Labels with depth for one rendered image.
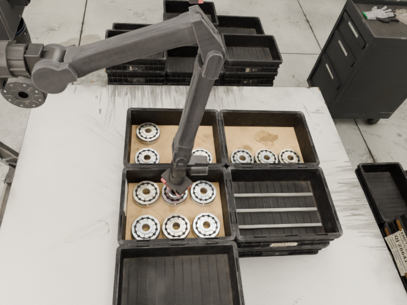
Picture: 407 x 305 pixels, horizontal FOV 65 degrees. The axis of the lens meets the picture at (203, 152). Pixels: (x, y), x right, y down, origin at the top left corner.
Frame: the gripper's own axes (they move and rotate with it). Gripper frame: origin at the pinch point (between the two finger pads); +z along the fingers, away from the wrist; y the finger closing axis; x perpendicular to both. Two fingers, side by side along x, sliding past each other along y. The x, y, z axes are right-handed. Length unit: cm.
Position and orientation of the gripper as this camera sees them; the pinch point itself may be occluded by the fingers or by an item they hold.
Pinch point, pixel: (174, 190)
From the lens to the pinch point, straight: 126.3
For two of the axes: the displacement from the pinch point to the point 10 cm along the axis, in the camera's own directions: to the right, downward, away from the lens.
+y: -7.5, -6.0, 2.8
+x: -6.5, 5.6, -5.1
